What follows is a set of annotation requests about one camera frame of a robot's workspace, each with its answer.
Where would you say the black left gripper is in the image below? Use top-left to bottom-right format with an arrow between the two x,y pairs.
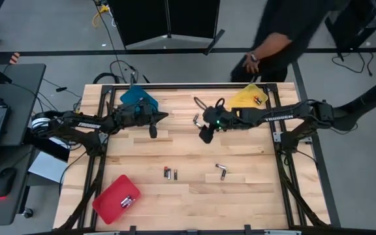
124,104 -> 170,127

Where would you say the yellow plastic bin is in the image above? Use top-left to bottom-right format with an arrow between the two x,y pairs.
228,83 -> 270,110

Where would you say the blue plastic bin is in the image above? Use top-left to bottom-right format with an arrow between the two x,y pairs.
119,85 -> 159,114

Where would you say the person's hand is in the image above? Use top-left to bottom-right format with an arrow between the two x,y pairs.
242,55 -> 260,74

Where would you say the black folding partition screen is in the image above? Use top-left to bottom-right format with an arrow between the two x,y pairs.
107,0 -> 227,55

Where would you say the red plastic bin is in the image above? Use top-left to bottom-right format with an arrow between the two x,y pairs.
91,174 -> 142,225

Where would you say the person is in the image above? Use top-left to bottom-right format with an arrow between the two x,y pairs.
230,0 -> 331,83

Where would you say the white sheet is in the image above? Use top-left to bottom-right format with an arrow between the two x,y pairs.
27,150 -> 69,184

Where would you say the black desk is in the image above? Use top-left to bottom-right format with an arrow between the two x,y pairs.
0,63 -> 48,227

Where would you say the thick black pole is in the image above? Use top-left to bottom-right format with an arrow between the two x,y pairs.
328,70 -> 376,132

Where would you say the orange black striped tag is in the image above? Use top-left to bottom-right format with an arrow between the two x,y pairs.
8,51 -> 21,65

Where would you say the black computer mouse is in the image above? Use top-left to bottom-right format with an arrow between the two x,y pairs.
0,166 -> 18,198

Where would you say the black equipment case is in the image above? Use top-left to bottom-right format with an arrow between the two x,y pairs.
324,0 -> 376,50

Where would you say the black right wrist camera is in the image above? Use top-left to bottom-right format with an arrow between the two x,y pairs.
198,125 -> 215,145

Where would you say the black table frame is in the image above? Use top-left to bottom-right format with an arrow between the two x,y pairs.
57,82 -> 342,235

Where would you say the black looped floor cable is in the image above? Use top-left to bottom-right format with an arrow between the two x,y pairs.
92,72 -> 121,85

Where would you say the yellow cable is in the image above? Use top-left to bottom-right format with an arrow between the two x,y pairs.
91,3 -> 111,28

